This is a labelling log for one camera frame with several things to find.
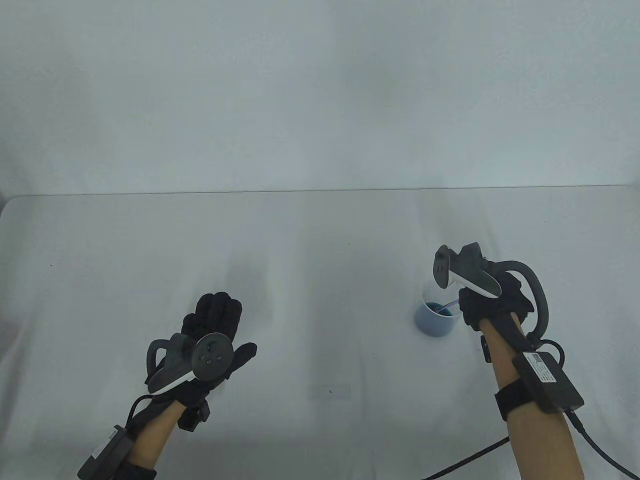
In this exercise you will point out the grey left hand controller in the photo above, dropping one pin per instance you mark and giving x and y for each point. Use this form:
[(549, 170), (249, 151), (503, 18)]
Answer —
[(212, 355)]

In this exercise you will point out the person's left forearm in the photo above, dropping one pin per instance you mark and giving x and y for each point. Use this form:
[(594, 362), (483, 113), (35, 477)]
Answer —
[(155, 440)]

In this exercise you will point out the clear glass slide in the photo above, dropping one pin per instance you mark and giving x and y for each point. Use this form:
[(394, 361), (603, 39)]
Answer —
[(327, 391)]

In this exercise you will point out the person's right hand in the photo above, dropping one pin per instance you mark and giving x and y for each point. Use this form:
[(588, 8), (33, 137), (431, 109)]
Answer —
[(510, 300)]

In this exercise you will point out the person's right forearm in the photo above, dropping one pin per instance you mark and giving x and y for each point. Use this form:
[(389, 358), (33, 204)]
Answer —
[(540, 445)]

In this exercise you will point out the black wrist sensor box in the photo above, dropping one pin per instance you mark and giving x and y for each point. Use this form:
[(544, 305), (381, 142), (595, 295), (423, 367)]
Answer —
[(105, 452), (547, 380)]

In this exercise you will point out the small black left glove module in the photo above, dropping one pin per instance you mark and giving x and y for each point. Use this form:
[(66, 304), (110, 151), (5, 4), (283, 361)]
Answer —
[(192, 417)]

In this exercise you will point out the grey right hand controller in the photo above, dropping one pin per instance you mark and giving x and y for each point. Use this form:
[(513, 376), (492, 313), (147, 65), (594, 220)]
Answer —
[(470, 267)]

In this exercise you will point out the grey hand controller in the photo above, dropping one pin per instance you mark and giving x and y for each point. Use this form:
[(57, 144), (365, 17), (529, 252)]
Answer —
[(212, 355), (470, 267)]

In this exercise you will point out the black right wrist sensor box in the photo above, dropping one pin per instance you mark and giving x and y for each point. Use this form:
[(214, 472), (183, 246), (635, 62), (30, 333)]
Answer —
[(547, 380)]

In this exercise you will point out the thin purple glass rod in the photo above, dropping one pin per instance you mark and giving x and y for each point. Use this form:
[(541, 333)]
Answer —
[(447, 305)]

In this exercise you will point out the small black right glove module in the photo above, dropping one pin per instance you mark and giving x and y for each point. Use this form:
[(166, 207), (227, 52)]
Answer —
[(486, 349)]

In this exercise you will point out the black left wrist sensor box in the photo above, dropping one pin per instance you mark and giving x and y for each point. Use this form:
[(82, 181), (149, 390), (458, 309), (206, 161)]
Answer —
[(105, 452)]

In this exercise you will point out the person's left hand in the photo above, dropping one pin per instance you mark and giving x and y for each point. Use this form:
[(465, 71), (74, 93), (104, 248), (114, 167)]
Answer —
[(215, 315)]

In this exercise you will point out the small black glove module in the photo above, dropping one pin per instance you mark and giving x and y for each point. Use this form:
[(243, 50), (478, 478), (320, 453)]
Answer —
[(486, 349), (192, 417)]

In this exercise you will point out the clear cup of blue dye solution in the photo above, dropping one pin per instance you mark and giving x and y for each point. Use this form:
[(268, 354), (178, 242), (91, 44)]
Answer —
[(432, 322)]

